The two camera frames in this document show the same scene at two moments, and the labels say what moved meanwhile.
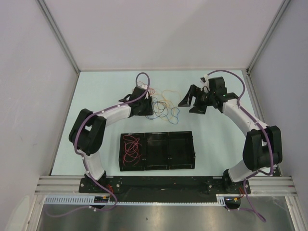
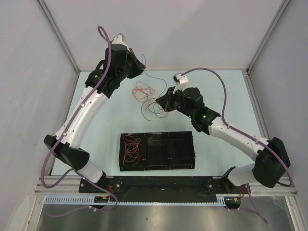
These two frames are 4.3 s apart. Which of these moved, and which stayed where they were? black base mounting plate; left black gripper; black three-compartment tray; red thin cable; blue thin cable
Moved: blue thin cable; left black gripper
Stayed: red thin cable; black three-compartment tray; black base mounting plate
